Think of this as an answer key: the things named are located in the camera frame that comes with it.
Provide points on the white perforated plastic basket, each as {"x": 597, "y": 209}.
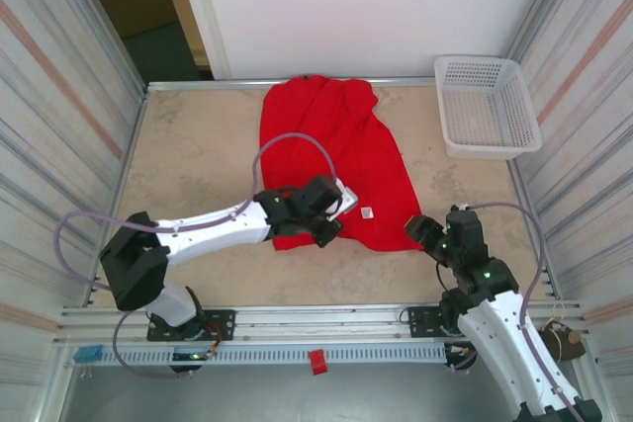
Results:
{"x": 487, "y": 110}

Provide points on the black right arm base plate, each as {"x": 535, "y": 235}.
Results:
{"x": 425, "y": 323}

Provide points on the aluminium mounting rail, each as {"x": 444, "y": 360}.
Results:
{"x": 321, "y": 323}

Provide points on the door frame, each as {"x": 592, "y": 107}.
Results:
{"x": 190, "y": 22}

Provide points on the red plastic block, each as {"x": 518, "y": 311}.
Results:
{"x": 319, "y": 362}

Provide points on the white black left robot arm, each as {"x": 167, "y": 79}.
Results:
{"x": 212, "y": 236}

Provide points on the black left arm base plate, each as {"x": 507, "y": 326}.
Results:
{"x": 222, "y": 325}

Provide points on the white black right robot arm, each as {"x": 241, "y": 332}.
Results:
{"x": 504, "y": 343}

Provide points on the blue plastic clip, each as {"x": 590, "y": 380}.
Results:
{"x": 86, "y": 355}

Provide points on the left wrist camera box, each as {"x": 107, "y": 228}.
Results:
{"x": 346, "y": 202}

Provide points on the red t-shirt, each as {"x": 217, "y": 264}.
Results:
{"x": 321, "y": 135}

